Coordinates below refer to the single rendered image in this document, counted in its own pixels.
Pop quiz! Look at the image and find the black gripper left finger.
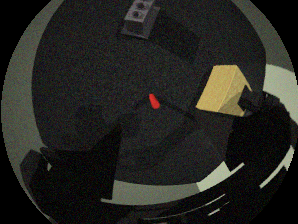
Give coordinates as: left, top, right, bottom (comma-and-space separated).
40, 123, 122, 200

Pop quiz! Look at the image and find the red peg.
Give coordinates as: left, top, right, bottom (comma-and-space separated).
149, 93, 160, 109

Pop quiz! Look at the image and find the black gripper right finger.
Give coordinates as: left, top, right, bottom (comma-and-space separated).
194, 104, 270, 172

